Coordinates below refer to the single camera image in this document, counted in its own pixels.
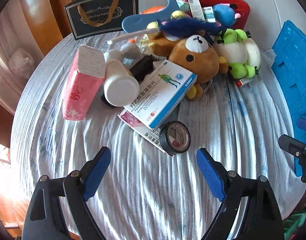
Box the black tape roll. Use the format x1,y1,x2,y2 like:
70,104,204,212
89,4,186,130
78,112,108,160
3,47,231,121
159,121,192,156

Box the red white box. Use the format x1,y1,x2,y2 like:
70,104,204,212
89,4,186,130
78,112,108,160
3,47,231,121
117,109,173,157

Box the blue white medicine box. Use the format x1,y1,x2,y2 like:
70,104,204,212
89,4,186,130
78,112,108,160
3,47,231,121
124,60,197,131

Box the white medicine bottle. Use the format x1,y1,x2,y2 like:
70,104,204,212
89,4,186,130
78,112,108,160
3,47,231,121
104,60,139,107

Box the pink tissue pack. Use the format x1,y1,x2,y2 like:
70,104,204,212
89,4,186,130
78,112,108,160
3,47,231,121
62,44,106,121

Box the blue feather duster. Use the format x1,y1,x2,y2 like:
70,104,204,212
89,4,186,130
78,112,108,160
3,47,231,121
107,17,227,45

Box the blue plastic crate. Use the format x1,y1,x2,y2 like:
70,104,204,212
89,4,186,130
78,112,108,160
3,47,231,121
270,19,306,177

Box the small red white packet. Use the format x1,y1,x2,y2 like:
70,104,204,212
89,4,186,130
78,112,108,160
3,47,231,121
235,77,253,88

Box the green frog plush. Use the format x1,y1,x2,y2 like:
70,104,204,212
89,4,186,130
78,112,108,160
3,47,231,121
213,29,261,80

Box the striped white tablecloth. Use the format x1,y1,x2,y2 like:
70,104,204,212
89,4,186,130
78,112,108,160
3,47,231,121
11,34,306,239

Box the brown bear plush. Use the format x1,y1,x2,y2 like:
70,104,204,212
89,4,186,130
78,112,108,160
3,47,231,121
148,32,229,100

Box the blue round plush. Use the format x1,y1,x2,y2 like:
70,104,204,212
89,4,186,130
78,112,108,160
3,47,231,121
212,3,241,28

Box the small teal white box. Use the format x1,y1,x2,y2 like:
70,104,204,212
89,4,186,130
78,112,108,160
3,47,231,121
202,7,216,23

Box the tall white green box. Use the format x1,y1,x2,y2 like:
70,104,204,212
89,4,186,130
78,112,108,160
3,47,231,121
187,0,205,21

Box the clear plastic bag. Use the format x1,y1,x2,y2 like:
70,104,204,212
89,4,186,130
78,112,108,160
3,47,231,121
8,48,34,80

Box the orange pink plush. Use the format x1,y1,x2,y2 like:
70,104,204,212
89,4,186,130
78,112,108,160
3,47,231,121
141,6,165,14

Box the black gift bag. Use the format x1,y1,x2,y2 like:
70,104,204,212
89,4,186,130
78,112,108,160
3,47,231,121
64,0,138,40

